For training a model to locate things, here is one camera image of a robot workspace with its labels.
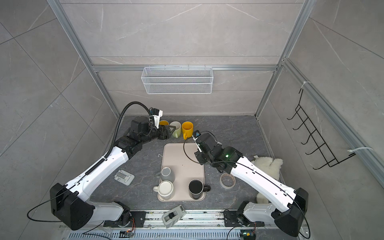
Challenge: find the grey mug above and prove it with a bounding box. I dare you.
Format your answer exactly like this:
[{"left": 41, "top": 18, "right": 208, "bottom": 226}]
[{"left": 156, "top": 167, "right": 176, "bottom": 183}]

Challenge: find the grey camera box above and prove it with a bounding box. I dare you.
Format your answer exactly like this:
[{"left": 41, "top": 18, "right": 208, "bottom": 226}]
[{"left": 162, "top": 205, "right": 186, "bottom": 229}]

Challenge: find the white teddy bear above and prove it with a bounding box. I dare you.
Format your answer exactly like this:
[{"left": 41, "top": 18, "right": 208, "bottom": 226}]
[{"left": 250, "top": 156, "right": 284, "bottom": 205}]

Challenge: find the small white plastic holder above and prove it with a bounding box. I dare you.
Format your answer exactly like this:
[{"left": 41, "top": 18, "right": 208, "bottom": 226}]
[{"left": 114, "top": 170, "right": 135, "bottom": 186}]

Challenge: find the beige plastic tray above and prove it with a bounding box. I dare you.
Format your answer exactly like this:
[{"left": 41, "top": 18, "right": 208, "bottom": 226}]
[{"left": 158, "top": 143, "right": 205, "bottom": 202}]

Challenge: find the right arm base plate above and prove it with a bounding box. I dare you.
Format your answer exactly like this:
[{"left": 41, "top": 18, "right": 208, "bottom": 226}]
[{"left": 223, "top": 210, "right": 265, "bottom": 227}]

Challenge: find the light green mug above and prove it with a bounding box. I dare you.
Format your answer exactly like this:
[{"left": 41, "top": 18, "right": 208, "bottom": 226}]
[{"left": 170, "top": 121, "right": 182, "bottom": 139}]

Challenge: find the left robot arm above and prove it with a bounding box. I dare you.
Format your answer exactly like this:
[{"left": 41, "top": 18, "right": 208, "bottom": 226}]
[{"left": 48, "top": 101, "right": 174, "bottom": 231}]

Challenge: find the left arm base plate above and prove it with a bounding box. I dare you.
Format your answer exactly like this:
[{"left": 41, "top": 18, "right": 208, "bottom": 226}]
[{"left": 103, "top": 211, "right": 146, "bottom": 228}]

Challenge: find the white mug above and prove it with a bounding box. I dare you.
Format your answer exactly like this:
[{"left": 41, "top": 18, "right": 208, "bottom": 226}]
[{"left": 153, "top": 181, "right": 174, "bottom": 200}]

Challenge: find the white wire mesh basket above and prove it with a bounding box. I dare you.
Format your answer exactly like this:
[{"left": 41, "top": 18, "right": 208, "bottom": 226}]
[{"left": 141, "top": 67, "right": 214, "bottom": 95}]

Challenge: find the black wire hook rack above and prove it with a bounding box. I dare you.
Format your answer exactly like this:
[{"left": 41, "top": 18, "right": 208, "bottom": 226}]
[{"left": 287, "top": 89, "right": 356, "bottom": 170}]

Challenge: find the black mug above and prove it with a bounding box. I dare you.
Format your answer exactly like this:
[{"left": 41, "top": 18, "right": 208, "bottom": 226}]
[{"left": 188, "top": 179, "right": 211, "bottom": 200}]

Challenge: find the yellow mug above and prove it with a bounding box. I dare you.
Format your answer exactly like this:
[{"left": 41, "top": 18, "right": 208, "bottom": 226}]
[{"left": 182, "top": 122, "right": 194, "bottom": 140}]

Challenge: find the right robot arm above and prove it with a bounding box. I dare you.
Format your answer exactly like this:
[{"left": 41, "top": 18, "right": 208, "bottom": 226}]
[{"left": 190, "top": 130, "right": 309, "bottom": 237}]

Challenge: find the blue butterfly mug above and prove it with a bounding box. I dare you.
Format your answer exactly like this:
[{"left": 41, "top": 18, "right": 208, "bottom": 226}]
[{"left": 159, "top": 120, "right": 169, "bottom": 126}]

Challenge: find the tape roll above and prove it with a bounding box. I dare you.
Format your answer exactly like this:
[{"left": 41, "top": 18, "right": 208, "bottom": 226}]
[{"left": 220, "top": 173, "right": 236, "bottom": 190}]

